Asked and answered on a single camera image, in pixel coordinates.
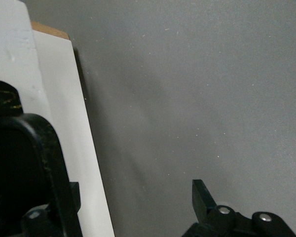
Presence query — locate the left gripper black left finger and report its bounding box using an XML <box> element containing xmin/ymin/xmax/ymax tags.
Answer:
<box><xmin>21</xmin><ymin>182</ymin><xmax>81</xmax><ymax>237</ymax></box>

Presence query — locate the wooden drawer cabinet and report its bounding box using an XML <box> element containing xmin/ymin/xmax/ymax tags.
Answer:
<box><xmin>31</xmin><ymin>21</ymin><xmax>70</xmax><ymax>40</ymax></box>

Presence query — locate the white plain front panel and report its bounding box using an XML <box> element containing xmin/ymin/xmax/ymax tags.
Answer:
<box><xmin>32</xmin><ymin>31</ymin><xmax>115</xmax><ymax>237</ymax></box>

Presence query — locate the black drawer handle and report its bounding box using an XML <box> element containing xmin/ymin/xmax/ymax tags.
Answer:
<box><xmin>0</xmin><ymin>79</ymin><xmax>82</xmax><ymax>237</ymax></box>

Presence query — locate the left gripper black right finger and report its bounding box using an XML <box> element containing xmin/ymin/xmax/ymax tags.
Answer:
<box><xmin>182</xmin><ymin>179</ymin><xmax>296</xmax><ymax>237</ymax></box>

